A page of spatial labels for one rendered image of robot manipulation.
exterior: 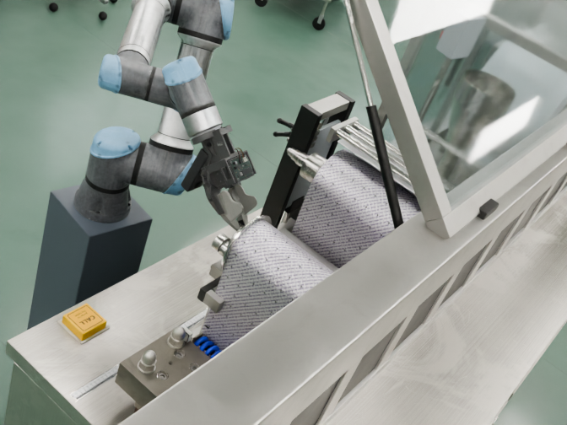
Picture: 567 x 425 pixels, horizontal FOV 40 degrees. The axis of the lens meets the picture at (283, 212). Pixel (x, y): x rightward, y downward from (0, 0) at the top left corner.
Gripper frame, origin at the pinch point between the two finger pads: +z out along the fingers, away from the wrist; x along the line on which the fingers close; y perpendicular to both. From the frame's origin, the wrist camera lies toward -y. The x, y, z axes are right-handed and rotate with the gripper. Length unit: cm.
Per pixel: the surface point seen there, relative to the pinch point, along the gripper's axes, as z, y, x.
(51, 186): -32, -191, 91
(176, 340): 16.8, -13.9, -15.5
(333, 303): 6, 56, -47
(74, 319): 6.3, -39.2, -19.5
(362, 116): -4, -168, 312
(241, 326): 19.1, -2.7, -7.7
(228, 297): 12.4, -3.0, -7.7
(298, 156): -7.9, 3.7, 22.3
